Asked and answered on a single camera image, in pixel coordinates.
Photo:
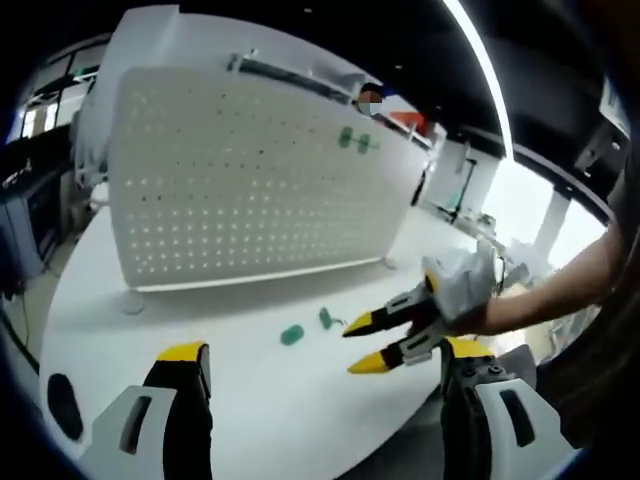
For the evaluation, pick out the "person's dark clothing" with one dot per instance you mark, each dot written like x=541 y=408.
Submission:
x=600 y=370

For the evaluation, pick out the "black kick scooter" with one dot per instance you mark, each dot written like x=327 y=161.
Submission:
x=465 y=187

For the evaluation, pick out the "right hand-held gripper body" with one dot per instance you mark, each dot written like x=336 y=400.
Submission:
x=460 y=285

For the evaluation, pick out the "white desk partition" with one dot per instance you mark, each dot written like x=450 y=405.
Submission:
x=180 y=40

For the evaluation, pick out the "black oval table grommet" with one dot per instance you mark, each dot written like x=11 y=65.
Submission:
x=65 y=407

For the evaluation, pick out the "black slim object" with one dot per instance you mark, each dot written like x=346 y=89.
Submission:
x=419 y=187

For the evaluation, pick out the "person's right hand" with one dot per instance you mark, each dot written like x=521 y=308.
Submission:
x=472 y=320

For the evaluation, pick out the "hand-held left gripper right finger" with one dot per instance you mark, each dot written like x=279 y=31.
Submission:
x=467 y=425

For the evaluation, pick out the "white perforated mounting plate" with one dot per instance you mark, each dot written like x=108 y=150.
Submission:
x=240 y=200

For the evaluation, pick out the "green hook assembly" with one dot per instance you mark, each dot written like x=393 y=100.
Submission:
x=327 y=317
x=362 y=143
x=291 y=335
x=345 y=136

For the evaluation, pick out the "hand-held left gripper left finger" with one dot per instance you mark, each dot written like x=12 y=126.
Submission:
x=185 y=415

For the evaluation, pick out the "dark desk cabinet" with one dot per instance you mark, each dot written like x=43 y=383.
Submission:
x=30 y=225

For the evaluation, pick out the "black metal rail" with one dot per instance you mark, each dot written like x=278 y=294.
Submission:
x=295 y=75

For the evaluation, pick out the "white ceiling light strip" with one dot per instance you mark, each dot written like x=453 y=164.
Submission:
x=480 y=55

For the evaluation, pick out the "orange object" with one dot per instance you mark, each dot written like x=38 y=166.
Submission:
x=407 y=118

